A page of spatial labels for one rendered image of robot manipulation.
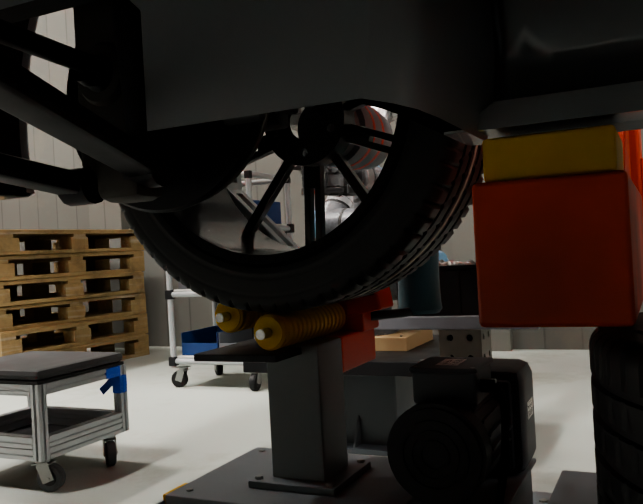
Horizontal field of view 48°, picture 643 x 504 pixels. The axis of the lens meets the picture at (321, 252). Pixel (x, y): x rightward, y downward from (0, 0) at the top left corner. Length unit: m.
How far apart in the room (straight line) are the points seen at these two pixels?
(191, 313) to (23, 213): 1.77
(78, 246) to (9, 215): 1.83
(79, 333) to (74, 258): 0.45
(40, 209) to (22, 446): 4.05
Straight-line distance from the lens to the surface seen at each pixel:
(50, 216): 6.00
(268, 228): 1.45
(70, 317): 4.55
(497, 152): 0.83
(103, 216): 5.51
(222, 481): 1.32
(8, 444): 2.22
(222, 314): 1.24
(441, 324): 1.68
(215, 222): 1.32
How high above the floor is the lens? 0.61
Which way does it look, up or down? level
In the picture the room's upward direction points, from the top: 3 degrees counter-clockwise
